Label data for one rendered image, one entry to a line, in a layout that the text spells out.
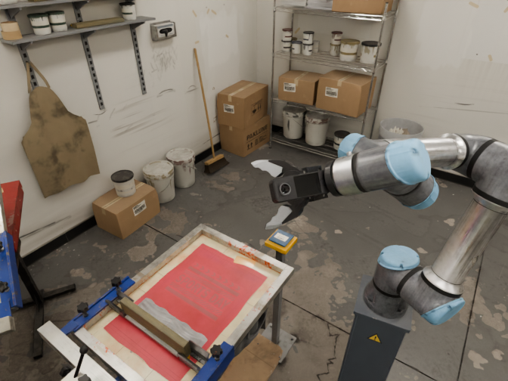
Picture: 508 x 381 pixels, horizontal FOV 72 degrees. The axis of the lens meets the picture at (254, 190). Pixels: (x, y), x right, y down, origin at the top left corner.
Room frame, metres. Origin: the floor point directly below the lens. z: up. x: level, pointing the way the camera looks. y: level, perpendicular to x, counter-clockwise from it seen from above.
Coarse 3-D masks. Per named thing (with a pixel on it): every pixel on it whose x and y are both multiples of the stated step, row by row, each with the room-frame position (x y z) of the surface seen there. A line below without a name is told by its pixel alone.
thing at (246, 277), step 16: (224, 272) 1.15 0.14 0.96; (240, 272) 1.15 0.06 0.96; (256, 272) 1.15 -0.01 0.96; (256, 288) 1.06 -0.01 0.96; (240, 304) 0.97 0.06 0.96; (192, 320) 0.89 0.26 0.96; (208, 320) 0.89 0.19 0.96; (224, 320) 0.89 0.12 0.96; (208, 336) 0.81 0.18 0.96; (144, 352) 0.75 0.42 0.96; (160, 352) 0.75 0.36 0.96; (160, 368) 0.69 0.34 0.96; (176, 368) 0.69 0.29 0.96
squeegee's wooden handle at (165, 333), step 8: (120, 304) 0.90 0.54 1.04; (128, 304) 0.89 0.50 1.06; (128, 312) 0.88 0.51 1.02; (136, 312) 0.85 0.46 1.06; (144, 312) 0.85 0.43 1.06; (136, 320) 0.85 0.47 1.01; (144, 320) 0.82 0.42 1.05; (152, 320) 0.82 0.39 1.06; (152, 328) 0.80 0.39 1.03; (160, 328) 0.78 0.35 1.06; (168, 328) 0.78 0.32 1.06; (160, 336) 0.77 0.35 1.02; (168, 336) 0.75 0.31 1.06; (176, 336) 0.75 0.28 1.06; (168, 344) 0.75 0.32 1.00; (176, 344) 0.72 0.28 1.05; (184, 344) 0.72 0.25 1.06; (184, 352) 0.70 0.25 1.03
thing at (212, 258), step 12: (192, 252) 1.28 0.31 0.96; (204, 252) 1.28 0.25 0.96; (216, 252) 1.28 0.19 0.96; (180, 264) 1.20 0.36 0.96; (204, 264) 1.20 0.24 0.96; (216, 264) 1.20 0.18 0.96; (228, 264) 1.20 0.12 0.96; (168, 276) 1.13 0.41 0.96; (156, 288) 1.06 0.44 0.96; (156, 300) 0.99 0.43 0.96; (168, 300) 0.99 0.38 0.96; (180, 300) 0.99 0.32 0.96; (180, 312) 0.93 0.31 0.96; (108, 324) 0.87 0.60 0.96; (120, 324) 0.87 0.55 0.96; (132, 324) 0.87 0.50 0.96; (120, 336) 0.81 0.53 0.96; (132, 336) 0.81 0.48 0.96; (144, 336) 0.81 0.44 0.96; (132, 348) 0.76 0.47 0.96
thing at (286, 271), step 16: (192, 240) 1.36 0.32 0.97; (224, 240) 1.34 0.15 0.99; (160, 256) 1.22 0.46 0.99; (256, 256) 1.22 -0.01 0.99; (144, 272) 1.12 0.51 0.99; (288, 272) 1.12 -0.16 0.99; (272, 288) 1.03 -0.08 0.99; (256, 304) 0.94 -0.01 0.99; (96, 320) 0.88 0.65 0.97; (256, 320) 0.88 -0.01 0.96; (80, 336) 0.79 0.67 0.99; (240, 336) 0.79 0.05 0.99; (96, 352) 0.73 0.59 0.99; (112, 352) 0.73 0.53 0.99; (112, 368) 0.67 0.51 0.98; (128, 368) 0.67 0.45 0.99
